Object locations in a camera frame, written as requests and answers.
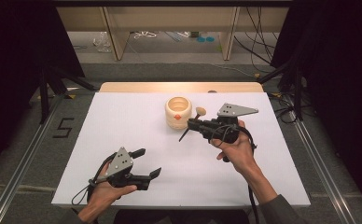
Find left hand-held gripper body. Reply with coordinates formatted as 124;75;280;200
94;146;151;191

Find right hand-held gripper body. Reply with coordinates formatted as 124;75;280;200
200;103;259;145

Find black makeup brush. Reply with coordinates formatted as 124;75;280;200
178;106;207;143

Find cream ribbed cup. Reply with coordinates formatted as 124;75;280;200
164;95;193;131

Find person's right hand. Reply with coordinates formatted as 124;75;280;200
209;119;258;175

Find person's left hand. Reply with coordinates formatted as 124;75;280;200
78;161;138;223

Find white table board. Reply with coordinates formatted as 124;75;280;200
50;91;312;209

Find blue discs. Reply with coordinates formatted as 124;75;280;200
196;35;216;44

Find black metal stand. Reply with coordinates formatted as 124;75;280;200
38;63;97;125
258;60;305;121

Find light wooden shelf unit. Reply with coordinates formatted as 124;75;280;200
56;6;290;62

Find clear plastic bag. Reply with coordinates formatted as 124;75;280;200
91;31;112;53

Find black curtain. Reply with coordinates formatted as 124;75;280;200
271;0;362;216
0;0;86;180

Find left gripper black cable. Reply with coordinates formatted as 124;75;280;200
71;152;116;206

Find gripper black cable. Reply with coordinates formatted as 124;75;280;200
211;124;260;224
71;152;116;206

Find black floor cables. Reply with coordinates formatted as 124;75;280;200
268;92;296;124

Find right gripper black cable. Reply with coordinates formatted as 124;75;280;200
211;124;260;224

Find black hanging cables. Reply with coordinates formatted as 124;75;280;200
233;7;280;75

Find aluminium floor rail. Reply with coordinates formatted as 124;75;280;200
285;94;355;224
0;94;64;224

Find white coiled cable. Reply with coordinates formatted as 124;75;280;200
133;30;158;40

